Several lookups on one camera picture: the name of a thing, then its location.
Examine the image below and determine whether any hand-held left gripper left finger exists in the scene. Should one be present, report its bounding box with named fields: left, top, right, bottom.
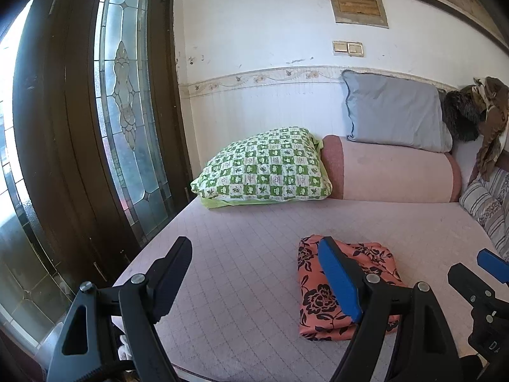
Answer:
left=47, top=236, right=193, bottom=382

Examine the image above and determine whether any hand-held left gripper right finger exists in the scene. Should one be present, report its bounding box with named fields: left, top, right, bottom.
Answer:
left=318, top=236, right=464, bottom=382

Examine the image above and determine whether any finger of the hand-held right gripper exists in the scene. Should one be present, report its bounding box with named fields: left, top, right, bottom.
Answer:
left=477, top=249, right=509, bottom=283
left=447, top=263, right=498, bottom=308

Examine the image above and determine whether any orange floral blouse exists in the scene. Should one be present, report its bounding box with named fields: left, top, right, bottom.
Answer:
left=297, top=236, right=407, bottom=342

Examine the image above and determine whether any large striped floral cushion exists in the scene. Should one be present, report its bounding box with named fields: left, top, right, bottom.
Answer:
left=479, top=167, right=509, bottom=263

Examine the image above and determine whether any pink sofa bed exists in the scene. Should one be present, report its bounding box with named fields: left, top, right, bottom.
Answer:
left=112, top=139, right=509, bottom=382

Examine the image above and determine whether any pink bolster cushion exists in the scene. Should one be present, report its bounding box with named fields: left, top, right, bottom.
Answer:
left=320, top=134, right=463, bottom=203

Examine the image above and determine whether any brown crumpled cloth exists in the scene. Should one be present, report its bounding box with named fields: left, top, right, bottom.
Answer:
left=472, top=75, right=509, bottom=184

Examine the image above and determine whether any green checkered pillow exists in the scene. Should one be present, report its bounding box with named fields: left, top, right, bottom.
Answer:
left=190, top=127, right=333, bottom=209

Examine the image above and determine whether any dark furry cushion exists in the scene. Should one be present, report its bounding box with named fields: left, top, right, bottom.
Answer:
left=442, top=85, right=488, bottom=143

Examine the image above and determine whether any wooden door with stained glass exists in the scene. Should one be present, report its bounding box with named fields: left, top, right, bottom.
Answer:
left=0, top=0, right=192, bottom=382

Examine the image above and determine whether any grey-blue pillow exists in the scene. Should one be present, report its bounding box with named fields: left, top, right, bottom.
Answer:
left=341, top=69, right=454, bottom=153

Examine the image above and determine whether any framed wall plaque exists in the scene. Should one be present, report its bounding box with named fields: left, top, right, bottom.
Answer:
left=327, top=0, right=389, bottom=29

